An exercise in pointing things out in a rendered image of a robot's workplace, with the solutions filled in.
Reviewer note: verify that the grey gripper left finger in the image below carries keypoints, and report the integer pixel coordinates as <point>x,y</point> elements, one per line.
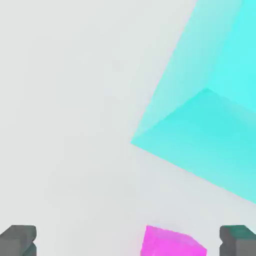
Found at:
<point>17,239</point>

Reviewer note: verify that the small magenta cube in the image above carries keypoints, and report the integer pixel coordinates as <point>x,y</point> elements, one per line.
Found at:
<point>170,244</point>

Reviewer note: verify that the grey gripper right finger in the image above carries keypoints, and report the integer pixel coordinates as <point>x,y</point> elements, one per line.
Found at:
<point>239,240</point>

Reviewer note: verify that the large cyan box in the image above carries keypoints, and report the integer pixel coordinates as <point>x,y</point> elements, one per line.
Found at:
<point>210,120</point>

